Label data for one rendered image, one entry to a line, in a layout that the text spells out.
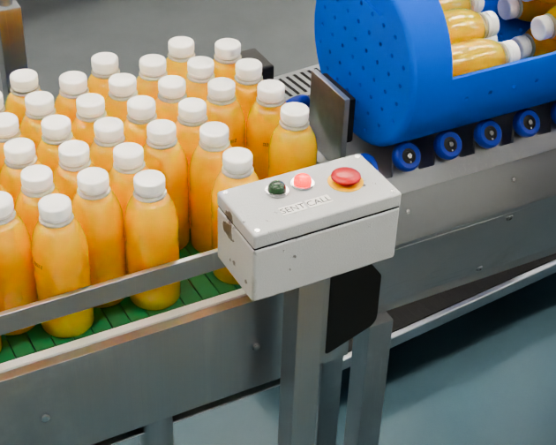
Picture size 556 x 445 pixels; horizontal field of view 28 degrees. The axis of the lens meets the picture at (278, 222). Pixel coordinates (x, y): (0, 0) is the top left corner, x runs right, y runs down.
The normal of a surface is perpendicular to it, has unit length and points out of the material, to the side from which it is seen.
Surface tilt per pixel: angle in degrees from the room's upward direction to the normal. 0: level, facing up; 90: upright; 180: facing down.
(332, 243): 90
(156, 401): 90
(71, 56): 0
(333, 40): 90
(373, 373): 90
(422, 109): 99
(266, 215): 0
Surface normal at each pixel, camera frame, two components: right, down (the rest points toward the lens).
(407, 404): 0.03, -0.80
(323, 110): -0.88, 0.26
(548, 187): 0.45, 0.23
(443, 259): 0.43, 0.78
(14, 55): 0.47, 0.54
